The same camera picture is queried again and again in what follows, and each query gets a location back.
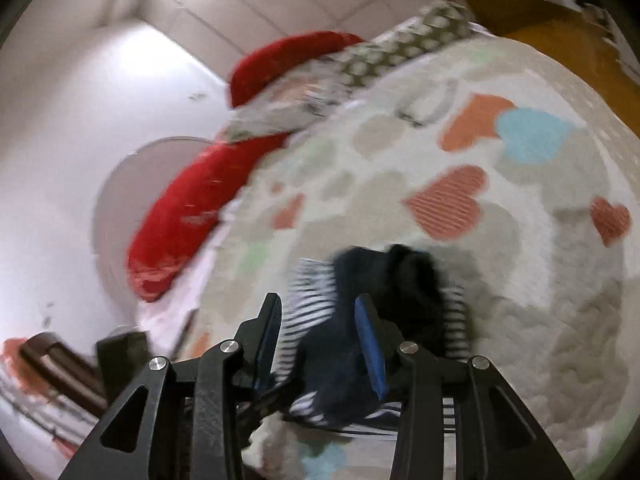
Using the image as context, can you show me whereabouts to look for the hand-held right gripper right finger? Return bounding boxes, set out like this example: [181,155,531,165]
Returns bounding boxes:
[354,294,576,480]

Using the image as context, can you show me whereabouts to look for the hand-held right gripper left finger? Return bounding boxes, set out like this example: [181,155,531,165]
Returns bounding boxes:
[57,292,286,480]

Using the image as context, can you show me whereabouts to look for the navy striped pants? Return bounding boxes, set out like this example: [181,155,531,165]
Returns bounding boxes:
[277,244,473,436]

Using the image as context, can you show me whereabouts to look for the white bed sheet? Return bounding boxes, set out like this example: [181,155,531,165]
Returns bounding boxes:
[135,220,236,358]

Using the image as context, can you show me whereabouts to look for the dark box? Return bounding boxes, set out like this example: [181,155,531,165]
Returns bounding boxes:
[96,332,151,401]

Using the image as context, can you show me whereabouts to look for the red printed long pillow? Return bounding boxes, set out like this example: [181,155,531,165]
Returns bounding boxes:
[127,132,291,303]

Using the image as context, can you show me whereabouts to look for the heart patterned quilt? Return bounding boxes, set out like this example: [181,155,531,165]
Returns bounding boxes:
[172,35,640,480]

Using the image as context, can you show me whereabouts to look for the brown wooden furniture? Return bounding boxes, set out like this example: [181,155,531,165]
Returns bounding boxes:
[20,332,108,416]

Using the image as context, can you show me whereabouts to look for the round grey mesh panel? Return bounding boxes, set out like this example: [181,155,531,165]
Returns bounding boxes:
[92,135,216,281]

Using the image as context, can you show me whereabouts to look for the floral beige pillow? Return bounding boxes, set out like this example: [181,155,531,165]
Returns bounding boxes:
[220,67,351,143]

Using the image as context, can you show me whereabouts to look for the green patterned bolster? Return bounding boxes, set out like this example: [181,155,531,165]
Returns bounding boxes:
[340,0,476,91]

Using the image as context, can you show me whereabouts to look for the wooden door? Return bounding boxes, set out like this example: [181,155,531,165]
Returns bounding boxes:
[435,0,640,136]

